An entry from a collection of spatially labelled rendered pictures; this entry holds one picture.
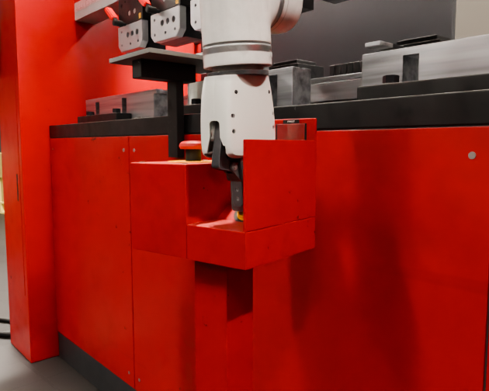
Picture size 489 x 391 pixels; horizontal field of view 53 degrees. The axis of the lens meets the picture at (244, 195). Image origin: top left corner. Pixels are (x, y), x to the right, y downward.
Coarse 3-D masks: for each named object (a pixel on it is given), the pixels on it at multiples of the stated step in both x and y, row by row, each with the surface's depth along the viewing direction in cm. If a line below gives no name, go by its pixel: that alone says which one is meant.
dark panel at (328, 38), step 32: (320, 0) 164; (352, 0) 154; (384, 0) 146; (416, 0) 138; (448, 0) 131; (288, 32) 175; (320, 32) 165; (352, 32) 155; (384, 32) 146; (416, 32) 139; (448, 32) 132; (320, 64) 166
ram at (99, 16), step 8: (80, 0) 178; (104, 0) 164; (112, 0) 160; (88, 8) 173; (96, 8) 168; (104, 8) 165; (112, 8) 165; (80, 16) 179; (88, 16) 176; (96, 16) 176; (104, 16) 176
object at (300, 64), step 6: (294, 60) 133; (300, 60) 134; (276, 66) 137; (282, 66) 136; (288, 66) 134; (294, 66) 132; (300, 66) 132; (306, 66) 133; (312, 66) 135; (318, 66) 137; (312, 72) 135; (318, 72) 137; (312, 78) 136
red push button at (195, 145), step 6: (180, 144) 68; (186, 144) 67; (192, 144) 67; (198, 144) 68; (186, 150) 69; (192, 150) 68; (198, 150) 69; (186, 156) 69; (192, 156) 68; (198, 156) 69
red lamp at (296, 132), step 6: (282, 126) 70; (288, 126) 69; (294, 126) 68; (300, 126) 68; (282, 132) 70; (288, 132) 69; (294, 132) 68; (300, 132) 68; (282, 138) 70; (288, 138) 69; (294, 138) 69; (300, 138) 68
